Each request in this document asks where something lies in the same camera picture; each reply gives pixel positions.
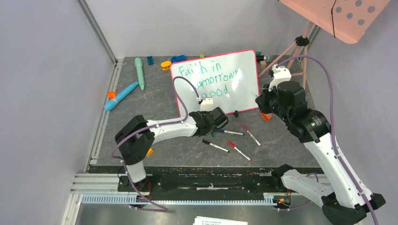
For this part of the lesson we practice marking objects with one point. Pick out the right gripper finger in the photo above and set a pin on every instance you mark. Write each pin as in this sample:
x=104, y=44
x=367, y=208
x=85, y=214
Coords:
x=269, y=94
x=265, y=104

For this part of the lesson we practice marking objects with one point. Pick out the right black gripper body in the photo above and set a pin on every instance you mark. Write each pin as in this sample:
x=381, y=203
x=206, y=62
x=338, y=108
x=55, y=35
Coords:
x=265, y=101

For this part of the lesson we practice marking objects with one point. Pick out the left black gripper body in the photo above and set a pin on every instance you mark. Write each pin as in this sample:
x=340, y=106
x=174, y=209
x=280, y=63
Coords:
x=203, y=113

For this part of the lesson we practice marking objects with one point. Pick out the pink framed whiteboard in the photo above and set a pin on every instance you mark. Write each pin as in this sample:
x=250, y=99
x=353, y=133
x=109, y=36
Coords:
x=227, y=78

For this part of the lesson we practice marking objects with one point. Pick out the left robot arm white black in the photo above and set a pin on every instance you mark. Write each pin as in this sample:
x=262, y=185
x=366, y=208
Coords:
x=135, y=139

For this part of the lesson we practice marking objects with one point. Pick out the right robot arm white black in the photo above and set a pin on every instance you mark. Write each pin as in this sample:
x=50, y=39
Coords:
x=345, y=200

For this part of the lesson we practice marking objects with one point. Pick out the blue whiteboard marker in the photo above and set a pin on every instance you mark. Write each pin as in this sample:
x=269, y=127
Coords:
x=230, y=132

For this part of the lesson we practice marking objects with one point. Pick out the black whiteboard marker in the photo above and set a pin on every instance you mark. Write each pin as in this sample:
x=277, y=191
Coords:
x=214, y=145

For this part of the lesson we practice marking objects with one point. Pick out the red whiteboard marker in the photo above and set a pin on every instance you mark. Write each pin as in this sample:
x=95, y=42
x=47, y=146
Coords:
x=238, y=150

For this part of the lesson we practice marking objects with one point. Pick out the purple whiteboard marker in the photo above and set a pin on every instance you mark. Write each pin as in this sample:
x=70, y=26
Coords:
x=251, y=135

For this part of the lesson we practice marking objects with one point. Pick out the orange semicircle toy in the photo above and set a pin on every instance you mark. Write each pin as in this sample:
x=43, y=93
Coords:
x=266, y=116

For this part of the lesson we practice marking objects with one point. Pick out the wooden cube block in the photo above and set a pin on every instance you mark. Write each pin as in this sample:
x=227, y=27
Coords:
x=263, y=64

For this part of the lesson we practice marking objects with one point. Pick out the pink tripod stand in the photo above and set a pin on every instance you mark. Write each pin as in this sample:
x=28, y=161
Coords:
x=301, y=42

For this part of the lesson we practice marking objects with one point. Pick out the yellow plastic wedge block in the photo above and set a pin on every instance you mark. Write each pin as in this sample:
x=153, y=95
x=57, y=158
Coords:
x=149, y=153

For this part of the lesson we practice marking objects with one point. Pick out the yellow oval toy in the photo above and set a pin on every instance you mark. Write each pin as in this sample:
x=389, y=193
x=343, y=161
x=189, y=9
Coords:
x=166, y=65

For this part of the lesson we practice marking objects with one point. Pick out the blue toy car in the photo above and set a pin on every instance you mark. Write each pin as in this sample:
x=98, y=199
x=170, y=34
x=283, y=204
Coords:
x=179, y=58

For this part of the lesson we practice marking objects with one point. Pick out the dark blue block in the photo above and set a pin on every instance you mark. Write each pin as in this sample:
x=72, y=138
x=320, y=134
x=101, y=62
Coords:
x=150, y=60

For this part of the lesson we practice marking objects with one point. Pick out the mint green toy tube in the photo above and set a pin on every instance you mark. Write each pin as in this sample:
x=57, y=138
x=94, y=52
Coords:
x=140, y=74

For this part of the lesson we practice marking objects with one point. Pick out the blue toy tube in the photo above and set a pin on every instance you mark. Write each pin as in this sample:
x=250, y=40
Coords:
x=112, y=103

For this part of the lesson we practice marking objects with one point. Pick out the orange toy piece left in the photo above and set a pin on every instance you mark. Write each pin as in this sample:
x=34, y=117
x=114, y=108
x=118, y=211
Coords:
x=111, y=94

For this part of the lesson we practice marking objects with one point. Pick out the pink perforated board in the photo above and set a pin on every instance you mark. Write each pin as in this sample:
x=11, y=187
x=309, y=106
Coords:
x=346, y=20

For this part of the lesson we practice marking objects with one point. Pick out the white paper sheet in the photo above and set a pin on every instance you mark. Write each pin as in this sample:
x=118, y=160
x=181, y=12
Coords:
x=216, y=221

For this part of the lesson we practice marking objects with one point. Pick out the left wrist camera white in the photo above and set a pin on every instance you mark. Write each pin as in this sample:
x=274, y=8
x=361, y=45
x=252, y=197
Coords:
x=206, y=104

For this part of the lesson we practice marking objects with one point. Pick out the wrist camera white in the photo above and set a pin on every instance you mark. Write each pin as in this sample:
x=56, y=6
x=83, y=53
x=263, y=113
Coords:
x=280, y=74
x=206, y=104

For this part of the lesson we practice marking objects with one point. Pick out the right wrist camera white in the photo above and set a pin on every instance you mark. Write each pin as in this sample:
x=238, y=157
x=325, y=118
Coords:
x=280, y=74

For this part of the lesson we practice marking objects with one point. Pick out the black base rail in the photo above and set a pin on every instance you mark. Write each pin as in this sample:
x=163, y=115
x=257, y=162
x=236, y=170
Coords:
x=162, y=181

